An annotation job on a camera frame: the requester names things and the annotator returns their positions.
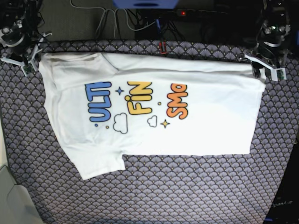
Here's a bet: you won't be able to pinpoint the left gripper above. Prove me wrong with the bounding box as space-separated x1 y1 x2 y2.
252 39 283 78

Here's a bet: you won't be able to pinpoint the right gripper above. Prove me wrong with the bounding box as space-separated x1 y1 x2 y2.
0 28 42 59

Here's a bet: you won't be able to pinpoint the white printed T-shirt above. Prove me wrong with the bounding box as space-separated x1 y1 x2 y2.
39 53 266 180

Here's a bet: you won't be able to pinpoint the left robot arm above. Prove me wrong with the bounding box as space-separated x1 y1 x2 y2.
253 0 291 81

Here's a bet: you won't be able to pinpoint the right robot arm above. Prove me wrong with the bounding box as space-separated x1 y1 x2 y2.
0 0 44 62

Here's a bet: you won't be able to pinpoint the black power strip red light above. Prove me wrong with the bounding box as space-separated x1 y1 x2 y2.
176 9 228 16

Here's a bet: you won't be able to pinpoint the red black table clamp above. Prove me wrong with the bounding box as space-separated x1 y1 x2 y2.
158 41 168 55

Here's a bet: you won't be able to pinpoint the blue box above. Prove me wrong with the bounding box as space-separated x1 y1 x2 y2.
113 0 178 9

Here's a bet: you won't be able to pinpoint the grey patterned table mat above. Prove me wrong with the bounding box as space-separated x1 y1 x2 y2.
0 39 299 224

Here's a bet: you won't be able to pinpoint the black device with logo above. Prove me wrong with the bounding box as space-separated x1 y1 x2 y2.
264 139 299 224

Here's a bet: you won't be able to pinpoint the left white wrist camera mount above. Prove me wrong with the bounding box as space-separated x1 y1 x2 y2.
238 52 287 82

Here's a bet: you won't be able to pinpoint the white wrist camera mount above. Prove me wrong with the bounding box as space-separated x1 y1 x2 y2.
238 52 287 82
0 31 52 77

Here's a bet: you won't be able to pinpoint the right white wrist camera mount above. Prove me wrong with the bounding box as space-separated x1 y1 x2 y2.
0 31 52 77

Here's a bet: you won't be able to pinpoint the grey cables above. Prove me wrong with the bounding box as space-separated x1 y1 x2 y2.
70 0 157 40

